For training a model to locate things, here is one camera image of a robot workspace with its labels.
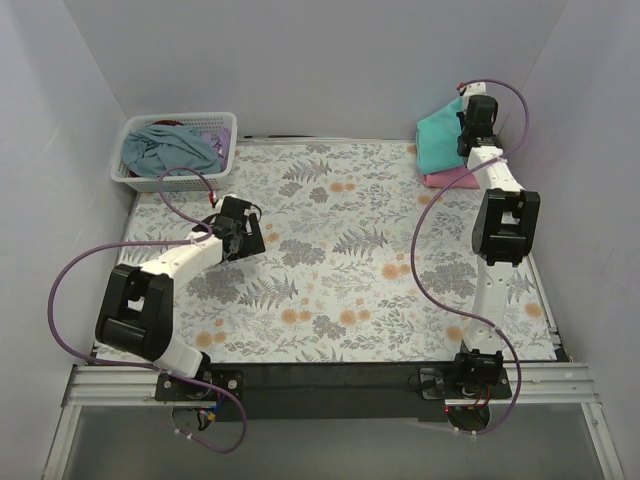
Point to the dark red garment in basket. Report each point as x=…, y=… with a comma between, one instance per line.
x=171, y=123

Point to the teal t-shirt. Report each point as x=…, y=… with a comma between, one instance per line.
x=436, y=139

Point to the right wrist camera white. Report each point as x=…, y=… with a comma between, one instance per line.
x=468, y=90

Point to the white plastic laundry basket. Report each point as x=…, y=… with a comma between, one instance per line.
x=210, y=122

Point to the lilac t-shirt in basket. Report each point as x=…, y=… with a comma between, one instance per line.
x=220, y=143

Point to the floral patterned table mat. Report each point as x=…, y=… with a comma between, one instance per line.
x=362, y=262

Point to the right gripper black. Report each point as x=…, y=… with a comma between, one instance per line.
x=476, y=145

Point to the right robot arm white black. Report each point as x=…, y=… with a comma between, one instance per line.
x=502, y=237

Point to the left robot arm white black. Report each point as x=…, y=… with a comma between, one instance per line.
x=136, y=315

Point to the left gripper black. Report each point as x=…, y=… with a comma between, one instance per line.
x=251, y=236

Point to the grey-blue t-shirt in basket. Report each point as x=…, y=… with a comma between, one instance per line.
x=150, y=151

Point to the folded pink t-shirt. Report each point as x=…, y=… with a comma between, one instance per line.
x=463, y=180

